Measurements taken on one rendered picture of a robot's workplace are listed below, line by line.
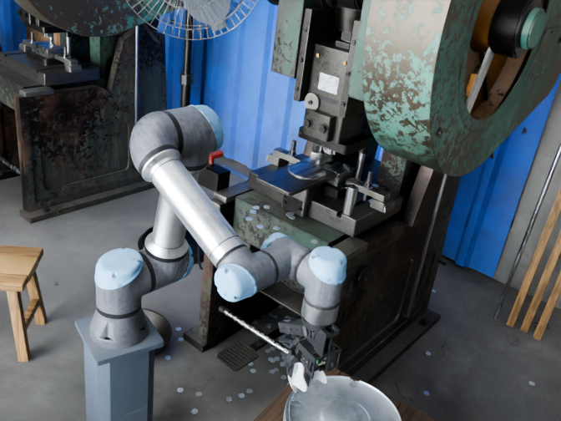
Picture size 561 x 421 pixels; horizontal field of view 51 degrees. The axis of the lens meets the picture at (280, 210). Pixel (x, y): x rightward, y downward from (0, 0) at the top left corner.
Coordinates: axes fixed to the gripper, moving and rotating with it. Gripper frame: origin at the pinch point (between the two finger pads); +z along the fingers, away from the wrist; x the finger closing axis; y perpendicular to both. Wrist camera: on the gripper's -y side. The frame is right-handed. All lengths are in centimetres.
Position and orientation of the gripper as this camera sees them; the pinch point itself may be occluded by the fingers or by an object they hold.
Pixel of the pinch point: (300, 382)
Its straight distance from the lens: 139.4
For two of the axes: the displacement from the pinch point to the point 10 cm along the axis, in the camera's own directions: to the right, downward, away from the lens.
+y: 5.4, 4.3, -7.2
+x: 8.3, -1.6, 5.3
